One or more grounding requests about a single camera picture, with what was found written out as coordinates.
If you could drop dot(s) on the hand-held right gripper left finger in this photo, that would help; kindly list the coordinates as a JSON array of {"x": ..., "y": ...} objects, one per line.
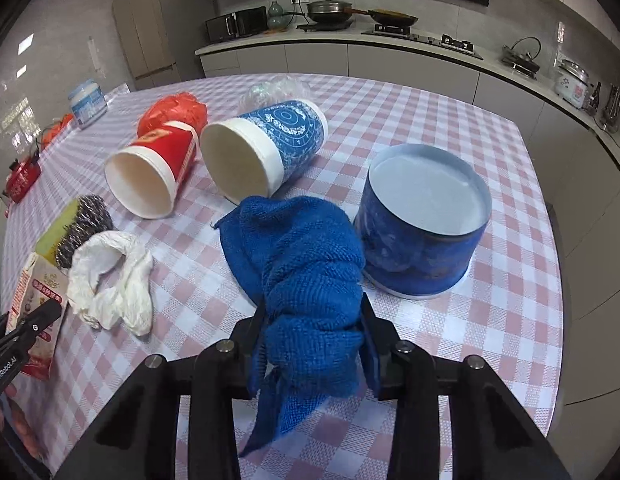
[{"x": 242, "y": 345}]

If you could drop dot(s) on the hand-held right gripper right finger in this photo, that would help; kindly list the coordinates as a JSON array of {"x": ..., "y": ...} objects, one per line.
[{"x": 372, "y": 360}]

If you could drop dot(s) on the blue towel cloth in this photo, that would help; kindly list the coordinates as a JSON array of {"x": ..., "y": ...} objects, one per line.
[{"x": 310, "y": 280}]

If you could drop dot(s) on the red paper cup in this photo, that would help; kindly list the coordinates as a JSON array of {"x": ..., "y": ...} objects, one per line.
[{"x": 172, "y": 147}]

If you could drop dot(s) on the blue patterned paper cup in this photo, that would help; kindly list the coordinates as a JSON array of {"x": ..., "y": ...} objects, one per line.
[{"x": 295, "y": 135}]

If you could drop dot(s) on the snack packet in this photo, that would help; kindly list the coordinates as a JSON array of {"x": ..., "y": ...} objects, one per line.
[{"x": 40, "y": 285}]

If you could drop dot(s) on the red printed bag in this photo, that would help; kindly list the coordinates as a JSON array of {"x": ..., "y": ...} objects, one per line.
[{"x": 15, "y": 425}]

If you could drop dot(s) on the green sponge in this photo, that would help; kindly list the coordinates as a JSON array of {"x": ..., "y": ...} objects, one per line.
[{"x": 55, "y": 232}]

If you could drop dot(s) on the white crumpled cloth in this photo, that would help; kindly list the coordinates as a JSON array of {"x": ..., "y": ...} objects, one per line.
[{"x": 135, "y": 270}]

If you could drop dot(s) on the blue round tub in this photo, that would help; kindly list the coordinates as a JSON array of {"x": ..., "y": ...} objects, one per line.
[{"x": 415, "y": 255}]

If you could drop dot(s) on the steel wool scrubber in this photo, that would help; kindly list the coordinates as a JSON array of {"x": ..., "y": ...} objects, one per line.
[{"x": 90, "y": 220}]

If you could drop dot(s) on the small red kettle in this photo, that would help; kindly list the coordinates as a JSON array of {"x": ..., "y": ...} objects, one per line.
[{"x": 22, "y": 177}]

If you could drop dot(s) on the orange plastic bag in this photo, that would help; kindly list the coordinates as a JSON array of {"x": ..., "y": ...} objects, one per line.
[{"x": 57, "y": 130}]

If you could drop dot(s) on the white and blue jar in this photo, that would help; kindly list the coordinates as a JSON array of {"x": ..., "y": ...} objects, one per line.
[{"x": 87, "y": 105}]

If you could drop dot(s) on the red plastic bag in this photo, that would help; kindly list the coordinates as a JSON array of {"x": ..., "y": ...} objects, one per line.
[{"x": 175, "y": 110}]

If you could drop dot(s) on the pink checkered tablecloth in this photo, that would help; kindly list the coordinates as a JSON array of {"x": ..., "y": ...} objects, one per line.
[{"x": 415, "y": 110}]

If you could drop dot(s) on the clear plastic bag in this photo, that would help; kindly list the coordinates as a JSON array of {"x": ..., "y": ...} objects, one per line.
[{"x": 270, "y": 91}]

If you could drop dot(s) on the grey refrigerator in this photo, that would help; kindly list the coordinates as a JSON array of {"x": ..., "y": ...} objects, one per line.
[{"x": 145, "y": 35}]

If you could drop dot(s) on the white kitchen countertop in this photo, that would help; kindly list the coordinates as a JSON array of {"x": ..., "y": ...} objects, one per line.
[{"x": 320, "y": 36}]

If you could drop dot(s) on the black microwave oven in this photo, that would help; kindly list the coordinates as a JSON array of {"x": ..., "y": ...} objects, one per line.
[{"x": 235, "y": 25}]

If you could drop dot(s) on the black gas stove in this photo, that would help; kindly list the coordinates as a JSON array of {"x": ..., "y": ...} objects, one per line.
[{"x": 425, "y": 39}]

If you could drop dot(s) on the black induction cooker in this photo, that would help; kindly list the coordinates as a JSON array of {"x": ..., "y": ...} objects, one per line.
[{"x": 320, "y": 25}]

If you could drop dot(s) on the green ceramic vase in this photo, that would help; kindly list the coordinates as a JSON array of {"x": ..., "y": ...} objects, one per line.
[{"x": 275, "y": 17}]

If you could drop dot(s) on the steel kettle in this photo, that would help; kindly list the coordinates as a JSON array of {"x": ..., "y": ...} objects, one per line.
[{"x": 522, "y": 55}]

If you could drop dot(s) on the white rice cooker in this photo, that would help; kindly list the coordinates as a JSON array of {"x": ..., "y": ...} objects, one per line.
[{"x": 572, "y": 85}]

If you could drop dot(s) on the dark glass bottles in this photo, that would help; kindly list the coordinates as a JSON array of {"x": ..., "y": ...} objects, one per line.
[{"x": 595, "y": 100}]

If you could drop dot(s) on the black frying pan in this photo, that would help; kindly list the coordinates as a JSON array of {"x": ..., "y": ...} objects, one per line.
[{"x": 395, "y": 18}]

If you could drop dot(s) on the steel utensil holder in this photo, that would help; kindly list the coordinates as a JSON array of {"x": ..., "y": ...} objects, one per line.
[{"x": 611, "y": 110}]

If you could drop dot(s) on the lidded black pot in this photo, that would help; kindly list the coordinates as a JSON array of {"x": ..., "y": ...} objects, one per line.
[{"x": 330, "y": 10}]

